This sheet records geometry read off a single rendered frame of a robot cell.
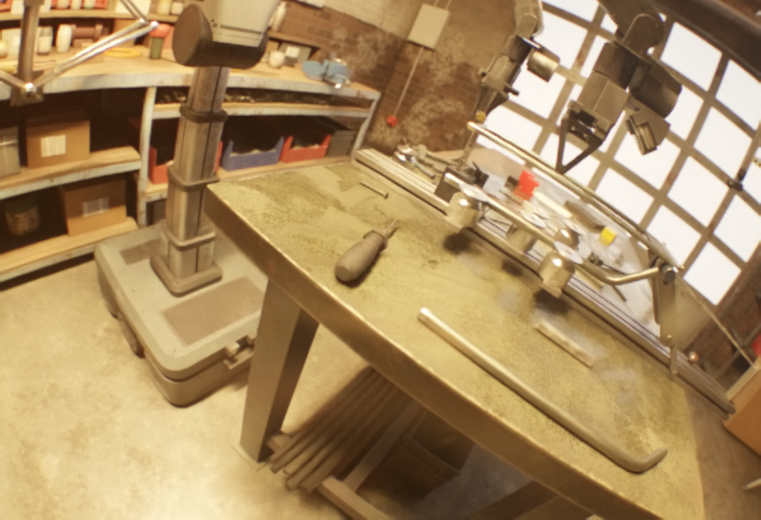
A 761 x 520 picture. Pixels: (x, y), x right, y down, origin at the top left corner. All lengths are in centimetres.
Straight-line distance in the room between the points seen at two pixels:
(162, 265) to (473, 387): 107
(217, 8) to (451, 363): 80
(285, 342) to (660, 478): 60
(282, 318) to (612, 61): 63
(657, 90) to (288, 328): 67
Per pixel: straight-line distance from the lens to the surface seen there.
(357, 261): 36
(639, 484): 44
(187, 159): 99
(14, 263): 165
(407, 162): 75
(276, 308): 60
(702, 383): 73
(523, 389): 36
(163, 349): 105
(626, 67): 52
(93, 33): 199
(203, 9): 87
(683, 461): 56
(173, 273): 120
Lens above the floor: 110
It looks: 28 degrees down
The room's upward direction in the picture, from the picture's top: 24 degrees clockwise
